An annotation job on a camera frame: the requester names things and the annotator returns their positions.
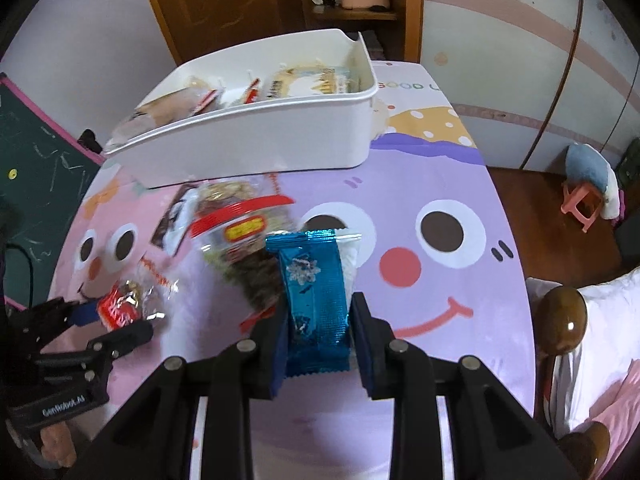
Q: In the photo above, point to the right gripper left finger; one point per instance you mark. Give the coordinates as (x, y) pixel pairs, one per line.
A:
(193, 417)

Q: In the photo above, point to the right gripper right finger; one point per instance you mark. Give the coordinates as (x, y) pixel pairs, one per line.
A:
(492, 436)

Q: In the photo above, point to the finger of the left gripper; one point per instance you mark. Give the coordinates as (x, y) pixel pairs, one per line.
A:
(58, 315)
(105, 349)

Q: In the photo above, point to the small red candy packet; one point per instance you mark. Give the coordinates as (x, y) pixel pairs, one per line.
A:
(130, 301)

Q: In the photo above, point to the red date walnut pack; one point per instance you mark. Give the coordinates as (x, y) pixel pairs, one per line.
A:
(232, 220)

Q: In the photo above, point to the blue foil snack bar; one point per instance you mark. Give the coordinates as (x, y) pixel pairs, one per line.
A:
(318, 270)

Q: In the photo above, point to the white silver snack bag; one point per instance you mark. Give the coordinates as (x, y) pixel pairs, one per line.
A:
(172, 107)

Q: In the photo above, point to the yellow white sandwich pack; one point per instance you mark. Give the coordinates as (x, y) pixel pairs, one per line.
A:
(300, 82)

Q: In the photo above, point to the person left hand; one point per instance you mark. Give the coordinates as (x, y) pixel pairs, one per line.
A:
(57, 445)

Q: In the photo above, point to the wooden bedpost knob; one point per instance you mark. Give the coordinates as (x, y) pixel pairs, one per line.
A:
(560, 321)

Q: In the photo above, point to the chocolate brownie packet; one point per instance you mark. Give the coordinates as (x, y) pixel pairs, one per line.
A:
(176, 220)

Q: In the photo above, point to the white pillow bedding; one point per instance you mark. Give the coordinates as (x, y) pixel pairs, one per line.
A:
(589, 397)

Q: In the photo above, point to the cartoon face table cover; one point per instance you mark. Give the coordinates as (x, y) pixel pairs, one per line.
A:
(418, 229)

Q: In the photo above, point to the pink plastic stool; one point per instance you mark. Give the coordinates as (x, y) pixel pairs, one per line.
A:
(582, 201)

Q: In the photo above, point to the blue plush cushion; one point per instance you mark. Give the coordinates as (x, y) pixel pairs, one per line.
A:
(583, 163)

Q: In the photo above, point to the white plastic storage bin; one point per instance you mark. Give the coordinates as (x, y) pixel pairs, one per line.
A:
(244, 134)

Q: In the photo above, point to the brown wooden door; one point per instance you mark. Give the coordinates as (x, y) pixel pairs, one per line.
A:
(192, 28)

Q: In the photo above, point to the wooden corner shelf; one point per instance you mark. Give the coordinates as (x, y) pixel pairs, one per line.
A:
(360, 0)

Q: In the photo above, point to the green chalkboard pink frame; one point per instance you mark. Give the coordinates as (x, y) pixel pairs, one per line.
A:
(45, 174)

